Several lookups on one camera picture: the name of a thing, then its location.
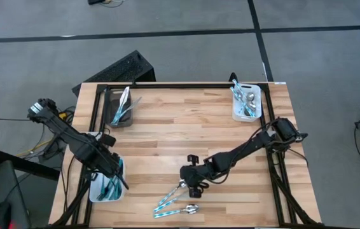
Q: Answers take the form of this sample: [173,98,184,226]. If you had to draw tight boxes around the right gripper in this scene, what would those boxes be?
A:
[180,154,212,198]

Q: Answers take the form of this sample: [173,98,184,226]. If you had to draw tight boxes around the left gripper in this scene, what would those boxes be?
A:
[95,152,130,191]

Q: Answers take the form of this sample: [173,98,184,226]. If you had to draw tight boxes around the white plastic bin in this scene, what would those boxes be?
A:
[232,82,263,123]
[88,155,127,204]

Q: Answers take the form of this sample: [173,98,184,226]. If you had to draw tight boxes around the dark grey plastic bin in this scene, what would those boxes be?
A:
[106,88,135,128]

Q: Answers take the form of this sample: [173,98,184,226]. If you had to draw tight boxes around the black desk beam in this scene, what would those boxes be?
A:
[0,149,62,182]

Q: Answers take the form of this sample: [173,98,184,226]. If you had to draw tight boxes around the grey desk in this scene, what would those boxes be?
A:
[0,160,32,229]

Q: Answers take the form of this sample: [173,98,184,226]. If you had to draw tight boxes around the black computer mouse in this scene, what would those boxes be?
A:
[0,201,13,229]

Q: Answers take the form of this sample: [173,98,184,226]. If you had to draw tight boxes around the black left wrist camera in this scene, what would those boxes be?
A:
[99,133,117,148]

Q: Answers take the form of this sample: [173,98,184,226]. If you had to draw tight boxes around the black metal table frame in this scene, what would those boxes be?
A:
[51,81,322,229]

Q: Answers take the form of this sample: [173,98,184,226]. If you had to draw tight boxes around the yellow floor cable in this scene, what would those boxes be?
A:
[16,139,55,157]

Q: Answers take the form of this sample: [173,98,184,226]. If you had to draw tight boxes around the black device with cables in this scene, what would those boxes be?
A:
[87,0,125,8]

